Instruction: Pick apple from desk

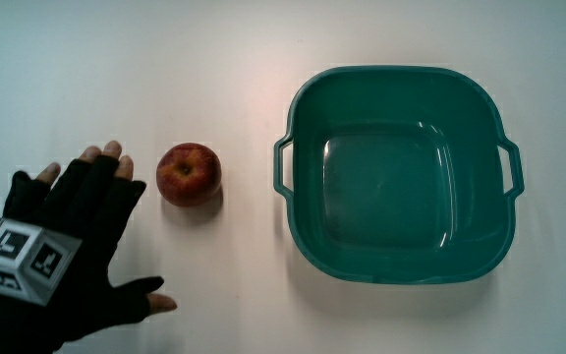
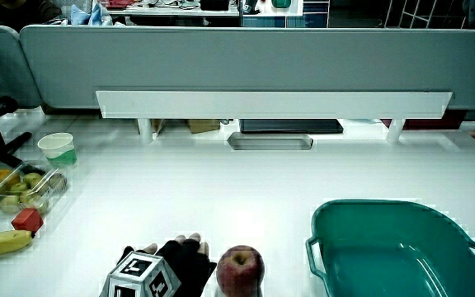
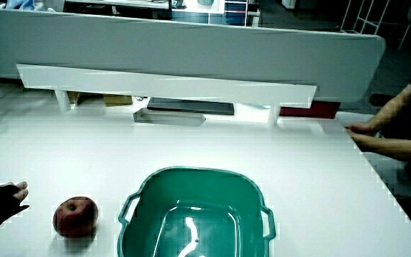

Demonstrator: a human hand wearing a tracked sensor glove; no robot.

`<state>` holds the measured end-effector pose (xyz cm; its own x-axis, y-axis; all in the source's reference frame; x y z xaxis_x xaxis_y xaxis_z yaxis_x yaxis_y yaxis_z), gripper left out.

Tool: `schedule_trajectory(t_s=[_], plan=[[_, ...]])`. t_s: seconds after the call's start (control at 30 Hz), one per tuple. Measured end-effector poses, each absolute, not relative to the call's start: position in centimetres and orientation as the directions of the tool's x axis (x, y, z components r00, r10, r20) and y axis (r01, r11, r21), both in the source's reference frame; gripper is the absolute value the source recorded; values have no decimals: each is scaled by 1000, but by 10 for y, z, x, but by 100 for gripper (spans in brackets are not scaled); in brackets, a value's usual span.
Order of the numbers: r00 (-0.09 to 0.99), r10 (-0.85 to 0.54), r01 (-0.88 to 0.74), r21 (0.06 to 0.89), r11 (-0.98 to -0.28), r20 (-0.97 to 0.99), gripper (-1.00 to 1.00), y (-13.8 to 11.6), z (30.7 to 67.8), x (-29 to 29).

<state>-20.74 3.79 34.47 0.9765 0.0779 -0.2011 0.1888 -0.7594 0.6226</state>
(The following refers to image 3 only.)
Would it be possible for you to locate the red apple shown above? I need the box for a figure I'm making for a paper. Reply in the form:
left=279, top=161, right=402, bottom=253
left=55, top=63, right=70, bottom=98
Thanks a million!
left=52, top=196, right=99, bottom=238

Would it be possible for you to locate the clear grey plastic box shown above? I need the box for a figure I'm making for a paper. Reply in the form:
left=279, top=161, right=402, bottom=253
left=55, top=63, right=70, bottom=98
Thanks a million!
left=133, top=108, right=207, bottom=128

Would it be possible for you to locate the grey partition panel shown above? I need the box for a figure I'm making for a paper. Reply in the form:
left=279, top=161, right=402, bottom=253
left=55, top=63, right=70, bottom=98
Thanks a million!
left=0, top=7, right=387, bottom=104

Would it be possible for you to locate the dark red box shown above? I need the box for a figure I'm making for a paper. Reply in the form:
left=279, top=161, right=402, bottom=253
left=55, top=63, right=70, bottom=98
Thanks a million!
left=279, top=100, right=341, bottom=120

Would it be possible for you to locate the background shelf unit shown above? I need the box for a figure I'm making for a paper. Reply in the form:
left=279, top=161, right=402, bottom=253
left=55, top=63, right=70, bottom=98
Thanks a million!
left=171, top=0, right=260, bottom=28

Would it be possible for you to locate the white metal rack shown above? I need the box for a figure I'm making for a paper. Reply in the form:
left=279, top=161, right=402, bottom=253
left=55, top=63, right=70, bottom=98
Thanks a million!
left=340, top=0, right=411, bottom=51

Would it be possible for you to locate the white desk shelf riser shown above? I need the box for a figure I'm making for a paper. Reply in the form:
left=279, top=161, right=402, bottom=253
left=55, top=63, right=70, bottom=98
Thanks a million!
left=16, top=63, right=318, bottom=126

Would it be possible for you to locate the another person's forearm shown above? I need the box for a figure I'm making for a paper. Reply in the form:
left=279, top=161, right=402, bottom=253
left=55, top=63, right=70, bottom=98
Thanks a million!
left=367, top=84, right=411, bottom=133
left=360, top=135, right=411, bottom=163

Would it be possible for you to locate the green plastic basin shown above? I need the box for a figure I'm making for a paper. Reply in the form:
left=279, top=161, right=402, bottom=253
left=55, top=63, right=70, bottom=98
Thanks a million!
left=116, top=166, right=277, bottom=257

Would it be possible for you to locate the black flat tray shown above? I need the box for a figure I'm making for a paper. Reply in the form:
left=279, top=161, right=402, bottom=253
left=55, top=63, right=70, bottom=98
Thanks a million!
left=146, top=96, right=235, bottom=116

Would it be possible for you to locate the white desk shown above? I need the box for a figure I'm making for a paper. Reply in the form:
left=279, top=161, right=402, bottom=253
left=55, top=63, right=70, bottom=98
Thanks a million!
left=0, top=81, right=411, bottom=257

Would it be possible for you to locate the brown cardboard box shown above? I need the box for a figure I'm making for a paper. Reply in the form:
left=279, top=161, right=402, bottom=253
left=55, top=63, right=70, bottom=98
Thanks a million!
left=102, top=94, right=133, bottom=108

